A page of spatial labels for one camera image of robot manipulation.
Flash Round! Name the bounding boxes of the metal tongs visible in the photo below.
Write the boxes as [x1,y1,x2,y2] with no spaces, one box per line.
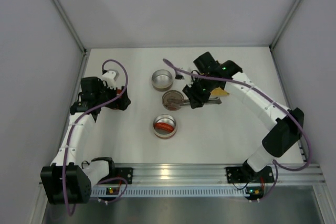
[164,97,223,111]

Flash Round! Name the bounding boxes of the red fried chicken piece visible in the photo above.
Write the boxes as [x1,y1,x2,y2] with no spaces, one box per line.
[167,104,180,111]

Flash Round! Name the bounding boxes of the red sausage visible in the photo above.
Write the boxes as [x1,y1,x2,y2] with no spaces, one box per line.
[154,122,175,132]

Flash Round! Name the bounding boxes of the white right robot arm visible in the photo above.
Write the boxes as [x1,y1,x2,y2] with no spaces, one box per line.
[183,52,304,180]

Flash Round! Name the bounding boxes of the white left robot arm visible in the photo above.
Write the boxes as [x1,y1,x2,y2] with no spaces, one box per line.
[40,70,132,205]

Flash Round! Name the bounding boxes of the woven bamboo tray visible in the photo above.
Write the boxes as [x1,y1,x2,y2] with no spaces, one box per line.
[211,88,229,97]

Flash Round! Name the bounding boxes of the beige round lid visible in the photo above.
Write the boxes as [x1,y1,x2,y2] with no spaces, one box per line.
[161,90,184,111]

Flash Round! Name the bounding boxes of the beige metal container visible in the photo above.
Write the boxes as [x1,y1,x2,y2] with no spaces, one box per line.
[151,69,173,91]

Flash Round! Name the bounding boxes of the red metal container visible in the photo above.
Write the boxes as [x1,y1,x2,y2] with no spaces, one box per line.
[152,114,177,139]

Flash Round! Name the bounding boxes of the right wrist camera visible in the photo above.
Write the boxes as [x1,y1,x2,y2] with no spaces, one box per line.
[174,70,192,82]

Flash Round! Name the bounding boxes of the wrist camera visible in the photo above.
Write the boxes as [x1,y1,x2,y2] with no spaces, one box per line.
[101,69,119,89]
[174,70,192,82]

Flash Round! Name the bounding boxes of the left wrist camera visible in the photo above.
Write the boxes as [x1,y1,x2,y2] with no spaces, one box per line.
[101,69,119,89]

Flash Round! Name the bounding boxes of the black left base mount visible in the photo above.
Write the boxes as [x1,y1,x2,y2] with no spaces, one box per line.
[114,167,133,184]

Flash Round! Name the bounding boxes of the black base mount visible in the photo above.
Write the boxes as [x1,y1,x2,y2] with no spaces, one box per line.
[226,166,275,184]
[114,167,133,184]

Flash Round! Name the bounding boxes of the aluminium rail frame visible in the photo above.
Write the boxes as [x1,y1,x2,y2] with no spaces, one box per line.
[39,163,326,185]

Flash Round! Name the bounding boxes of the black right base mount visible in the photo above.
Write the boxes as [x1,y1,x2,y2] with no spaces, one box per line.
[226,166,275,184]

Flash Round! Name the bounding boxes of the grey slotted cable duct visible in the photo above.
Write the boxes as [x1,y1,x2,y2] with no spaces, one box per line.
[91,186,261,199]

